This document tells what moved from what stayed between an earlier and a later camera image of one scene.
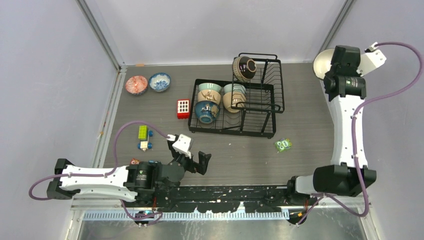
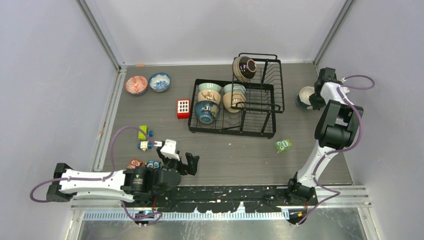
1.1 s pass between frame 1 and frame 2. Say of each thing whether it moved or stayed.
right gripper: moved
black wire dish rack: stayed
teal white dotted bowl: moved
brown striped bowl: stayed
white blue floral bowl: stayed
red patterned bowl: stayed
